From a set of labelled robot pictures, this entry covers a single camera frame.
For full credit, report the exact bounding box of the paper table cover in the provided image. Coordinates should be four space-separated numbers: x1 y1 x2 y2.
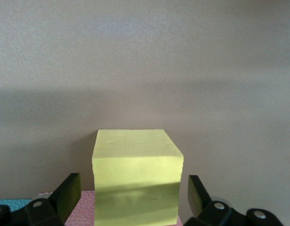
0 0 290 226

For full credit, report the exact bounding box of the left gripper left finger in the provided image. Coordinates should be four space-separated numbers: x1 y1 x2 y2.
0 173 82 226

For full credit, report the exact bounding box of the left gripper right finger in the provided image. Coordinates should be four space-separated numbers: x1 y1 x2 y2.
183 174 284 226

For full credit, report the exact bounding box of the light blue foam cube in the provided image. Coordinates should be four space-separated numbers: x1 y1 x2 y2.
0 198 33 211

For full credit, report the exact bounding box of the yellow foam cube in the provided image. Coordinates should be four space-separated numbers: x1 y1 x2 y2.
91 129 184 226

